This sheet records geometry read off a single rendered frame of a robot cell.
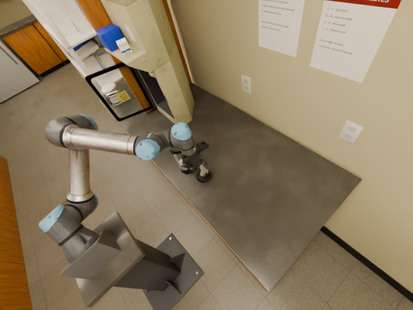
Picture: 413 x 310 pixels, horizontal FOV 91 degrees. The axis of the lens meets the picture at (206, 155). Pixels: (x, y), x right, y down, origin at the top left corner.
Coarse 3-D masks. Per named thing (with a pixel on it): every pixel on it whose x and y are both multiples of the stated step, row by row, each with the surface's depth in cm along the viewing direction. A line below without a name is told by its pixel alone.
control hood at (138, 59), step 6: (132, 48) 108; (114, 54) 108; (120, 54) 106; (132, 54) 104; (138, 54) 102; (144, 54) 102; (120, 60) 104; (126, 60) 101; (132, 60) 100; (138, 60) 101; (144, 60) 103; (132, 66) 101; (138, 66) 103; (144, 66) 105; (150, 66) 107; (150, 72) 109
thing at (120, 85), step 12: (96, 72) 127; (108, 72) 129; (120, 72) 131; (96, 84) 132; (108, 84) 135; (120, 84) 137; (132, 84) 140; (108, 96) 140; (120, 96) 143; (132, 96) 146; (144, 96) 149; (120, 108) 150; (132, 108) 154; (144, 108) 157
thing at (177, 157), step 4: (168, 148) 108; (172, 148) 111; (176, 148) 115; (172, 152) 106; (176, 152) 105; (180, 152) 104; (176, 156) 108; (180, 156) 108; (176, 160) 112; (180, 160) 111; (180, 164) 115; (184, 168) 118
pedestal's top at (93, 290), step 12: (96, 228) 114; (108, 228) 113; (120, 228) 111; (120, 240) 107; (132, 240) 106; (120, 252) 104; (132, 252) 102; (108, 264) 101; (120, 264) 100; (132, 264) 100; (96, 276) 99; (108, 276) 98; (120, 276) 99; (84, 288) 97; (96, 288) 96; (108, 288) 97; (84, 300) 94; (96, 300) 95
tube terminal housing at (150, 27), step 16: (144, 0) 89; (160, 0) 104; (112, 16) 105; (128, 16) 89; (144, 16) 92; (160, 16) 103; (144, 32) 96; (160, 32) 102; (144, 48) 100; (160, 48) 105; (176, 48) 125; (160, 64) 110; (176, 64) 123; (160, 80) 115; (176, 80) 122; (176, 96) 129; (192, 96) 155; (160, 112) 162; (176, 112) 136; (192, 112) 153
